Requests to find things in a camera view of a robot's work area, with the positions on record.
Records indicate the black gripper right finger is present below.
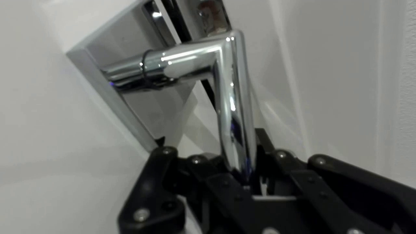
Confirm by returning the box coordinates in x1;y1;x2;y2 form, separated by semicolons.
255;126;416;234

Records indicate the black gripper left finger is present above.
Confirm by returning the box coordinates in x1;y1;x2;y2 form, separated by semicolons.
118;145;262;234

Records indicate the chrome door lever handle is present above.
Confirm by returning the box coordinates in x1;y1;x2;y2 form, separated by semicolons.
101;28;259;184

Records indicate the white panelled door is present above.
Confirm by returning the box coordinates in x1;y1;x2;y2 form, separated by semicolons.
0;0;235;234

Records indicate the silver door handle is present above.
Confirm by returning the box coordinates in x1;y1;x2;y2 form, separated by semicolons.
66;0;206;152

